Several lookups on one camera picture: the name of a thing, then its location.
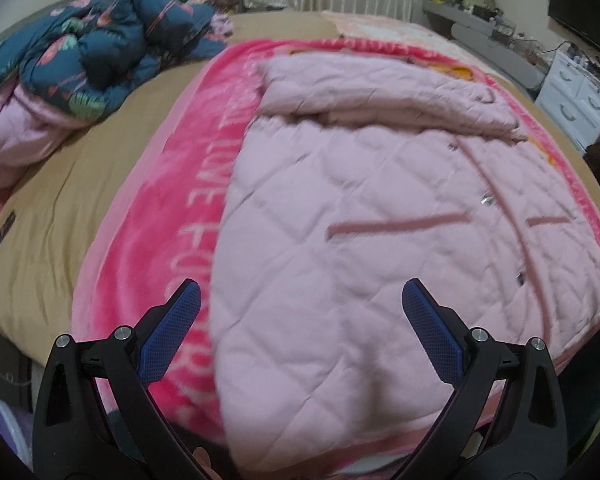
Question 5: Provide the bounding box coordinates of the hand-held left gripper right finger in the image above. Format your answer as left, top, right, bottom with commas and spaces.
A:
401, 278, 569, 480

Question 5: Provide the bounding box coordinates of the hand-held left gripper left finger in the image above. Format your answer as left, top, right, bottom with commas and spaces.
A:
32, 280, 202, 480

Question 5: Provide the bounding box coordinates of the pink quilted jacket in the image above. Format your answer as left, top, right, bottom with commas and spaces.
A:
211, 54, 600, 472

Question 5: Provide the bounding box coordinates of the pink printed blanket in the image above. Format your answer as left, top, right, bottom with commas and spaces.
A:
72, 35, 600, 463

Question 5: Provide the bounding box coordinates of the tan bed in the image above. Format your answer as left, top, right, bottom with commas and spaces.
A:
0, 10, 600, 366

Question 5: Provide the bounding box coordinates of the pale purple striped cloth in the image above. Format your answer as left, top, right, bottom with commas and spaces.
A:
0, 399, 34, 467

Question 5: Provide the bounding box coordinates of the white drawer cabinet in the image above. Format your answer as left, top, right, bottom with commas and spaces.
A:
534, 49, 600, 154

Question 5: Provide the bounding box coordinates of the blue floral comforter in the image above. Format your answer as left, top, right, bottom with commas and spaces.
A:
0, 0, 232, 197

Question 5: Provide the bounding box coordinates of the pale floral blanket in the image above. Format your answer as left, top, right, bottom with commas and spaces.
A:
321, 9, 462, 57

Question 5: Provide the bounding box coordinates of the grey wall shelf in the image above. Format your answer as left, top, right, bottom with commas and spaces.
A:
422, 0, 549, 94

